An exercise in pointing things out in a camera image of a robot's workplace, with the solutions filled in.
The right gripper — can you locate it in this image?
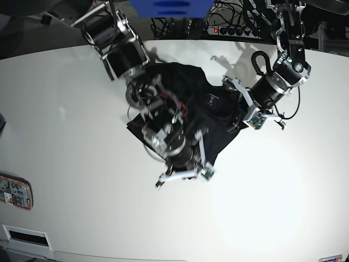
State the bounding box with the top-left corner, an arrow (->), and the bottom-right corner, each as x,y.
155,129 -> 207,189

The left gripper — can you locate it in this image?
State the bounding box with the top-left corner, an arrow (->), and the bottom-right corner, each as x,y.
222,75 -> 291,130

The black T-shirt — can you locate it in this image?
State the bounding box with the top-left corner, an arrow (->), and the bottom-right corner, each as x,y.
125,61 -> 250,181

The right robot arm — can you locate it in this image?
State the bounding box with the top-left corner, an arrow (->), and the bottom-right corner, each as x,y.
70,1 -> 214,188

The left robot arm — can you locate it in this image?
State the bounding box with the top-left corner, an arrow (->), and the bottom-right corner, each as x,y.
222,1 -> 311,133

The white power strip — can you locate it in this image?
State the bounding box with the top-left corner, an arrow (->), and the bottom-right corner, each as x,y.
207,26 -> 260,39

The black remote control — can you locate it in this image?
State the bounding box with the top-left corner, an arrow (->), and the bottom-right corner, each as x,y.
187,18 -> 206,40

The blue plastic bin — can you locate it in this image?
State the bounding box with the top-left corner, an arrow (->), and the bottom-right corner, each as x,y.
129,0 -> 214,18

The sticker card at bottom edge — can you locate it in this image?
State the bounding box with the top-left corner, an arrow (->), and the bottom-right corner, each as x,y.
318,254 -> 343,262

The dark device at left edge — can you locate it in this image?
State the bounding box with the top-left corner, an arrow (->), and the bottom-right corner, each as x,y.
0,114 -> 6,136

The black chair caster wheel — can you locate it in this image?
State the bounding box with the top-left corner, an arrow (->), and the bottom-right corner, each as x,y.
40,15 -> 52,26

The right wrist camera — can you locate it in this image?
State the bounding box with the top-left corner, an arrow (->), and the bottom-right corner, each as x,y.
198,162 -> 215,182

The white table cable grommet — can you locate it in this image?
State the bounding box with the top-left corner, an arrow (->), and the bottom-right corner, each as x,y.
2,224 -> 52,250

